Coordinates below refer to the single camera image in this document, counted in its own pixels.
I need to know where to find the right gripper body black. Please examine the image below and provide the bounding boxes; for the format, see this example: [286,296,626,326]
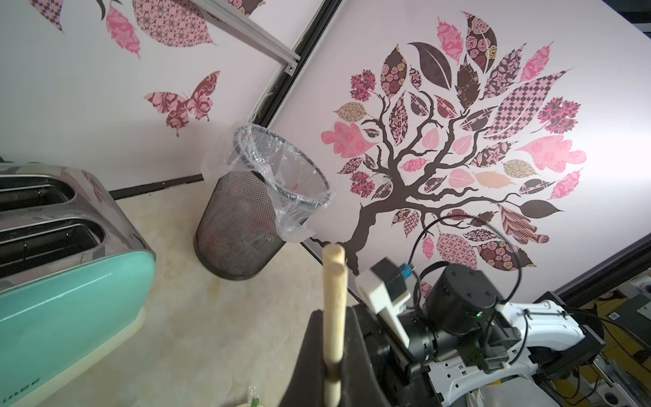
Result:
[355,305,437,406]

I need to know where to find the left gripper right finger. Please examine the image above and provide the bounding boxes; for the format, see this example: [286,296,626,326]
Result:
[339,305,389,407]

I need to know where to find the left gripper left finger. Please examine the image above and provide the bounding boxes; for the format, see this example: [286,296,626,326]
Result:
[279,310,325,407]

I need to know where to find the chopsticks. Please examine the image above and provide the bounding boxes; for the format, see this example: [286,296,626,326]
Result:
[322,244,348,406]

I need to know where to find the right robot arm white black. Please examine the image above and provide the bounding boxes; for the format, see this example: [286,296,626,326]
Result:
[355,259,605,406]

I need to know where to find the black mesh trash bin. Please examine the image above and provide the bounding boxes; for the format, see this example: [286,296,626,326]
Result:
[192,124,332,282]

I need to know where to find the clear plastic bin liner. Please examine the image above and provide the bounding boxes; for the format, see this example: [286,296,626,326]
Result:
[201,122,336,243]

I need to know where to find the mint green toaster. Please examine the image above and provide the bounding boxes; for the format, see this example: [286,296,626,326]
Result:
[1,163,156,406]

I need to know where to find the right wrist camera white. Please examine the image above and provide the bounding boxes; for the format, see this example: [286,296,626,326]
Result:
[354,258,411,348]

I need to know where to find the aluminium frame bar rear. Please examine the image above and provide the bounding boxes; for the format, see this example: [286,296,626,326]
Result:
[193,0,301,76]

